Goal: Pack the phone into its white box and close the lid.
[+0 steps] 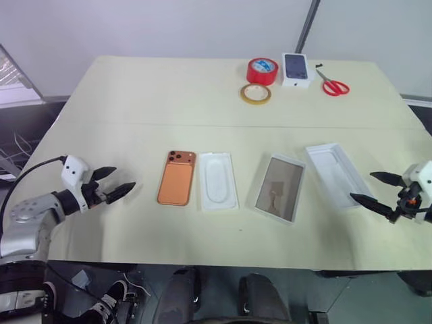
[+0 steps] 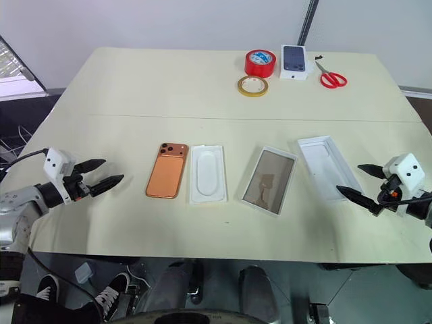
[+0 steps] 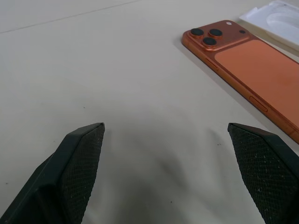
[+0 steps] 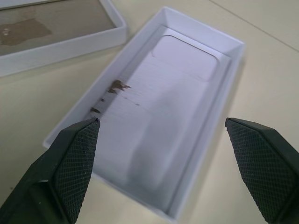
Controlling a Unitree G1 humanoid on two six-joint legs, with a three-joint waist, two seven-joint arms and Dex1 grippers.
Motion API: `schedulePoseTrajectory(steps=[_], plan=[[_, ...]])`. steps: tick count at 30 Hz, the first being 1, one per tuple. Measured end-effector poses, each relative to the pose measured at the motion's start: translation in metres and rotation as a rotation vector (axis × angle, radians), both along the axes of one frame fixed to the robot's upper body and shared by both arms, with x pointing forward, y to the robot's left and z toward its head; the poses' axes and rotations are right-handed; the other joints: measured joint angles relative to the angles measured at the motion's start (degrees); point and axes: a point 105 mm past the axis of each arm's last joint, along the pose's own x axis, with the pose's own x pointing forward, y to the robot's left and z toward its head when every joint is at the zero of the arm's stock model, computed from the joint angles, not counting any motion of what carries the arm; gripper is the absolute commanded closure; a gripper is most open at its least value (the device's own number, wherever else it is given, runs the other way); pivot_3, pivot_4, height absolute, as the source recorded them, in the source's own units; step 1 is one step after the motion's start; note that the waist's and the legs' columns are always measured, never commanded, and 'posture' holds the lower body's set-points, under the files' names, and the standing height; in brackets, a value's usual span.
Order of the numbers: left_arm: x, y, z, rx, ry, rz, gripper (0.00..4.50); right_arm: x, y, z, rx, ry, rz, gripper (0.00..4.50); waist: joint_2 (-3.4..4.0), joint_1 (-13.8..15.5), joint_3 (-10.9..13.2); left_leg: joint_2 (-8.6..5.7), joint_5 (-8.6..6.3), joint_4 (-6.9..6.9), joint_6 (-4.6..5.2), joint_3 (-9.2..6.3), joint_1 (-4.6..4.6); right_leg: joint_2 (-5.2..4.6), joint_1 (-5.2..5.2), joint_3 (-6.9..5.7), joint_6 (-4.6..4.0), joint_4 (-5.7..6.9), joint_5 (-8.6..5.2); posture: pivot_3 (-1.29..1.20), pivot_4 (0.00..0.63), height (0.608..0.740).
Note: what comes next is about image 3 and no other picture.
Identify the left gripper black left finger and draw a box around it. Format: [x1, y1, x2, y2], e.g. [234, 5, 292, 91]
[0, 122, 106, 224]

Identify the orange phone box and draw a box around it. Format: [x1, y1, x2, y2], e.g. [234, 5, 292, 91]
[239, 0, 299, 53]

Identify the orange smartphone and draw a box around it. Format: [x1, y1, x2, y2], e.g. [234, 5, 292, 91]
[182, 19, 299, 146]

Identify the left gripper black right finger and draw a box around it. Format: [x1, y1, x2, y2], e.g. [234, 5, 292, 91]
[227, 122, 299, 224]

